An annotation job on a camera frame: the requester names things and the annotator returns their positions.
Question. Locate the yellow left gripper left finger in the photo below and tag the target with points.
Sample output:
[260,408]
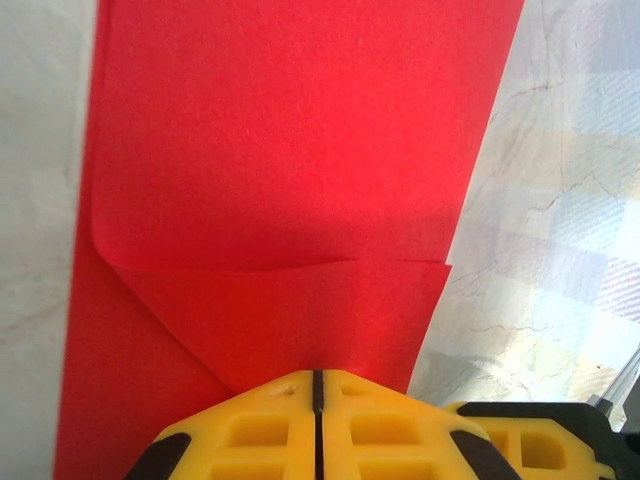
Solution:
[240,440]

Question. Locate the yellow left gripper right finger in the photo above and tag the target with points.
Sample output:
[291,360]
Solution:
[390,440]

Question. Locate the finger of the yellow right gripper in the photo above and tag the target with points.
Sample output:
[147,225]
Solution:
[580,460]

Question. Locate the red paper sheet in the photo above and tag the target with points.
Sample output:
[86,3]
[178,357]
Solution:
[300,150]

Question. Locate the aluminium side rail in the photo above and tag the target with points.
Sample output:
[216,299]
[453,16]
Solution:
[622,385]

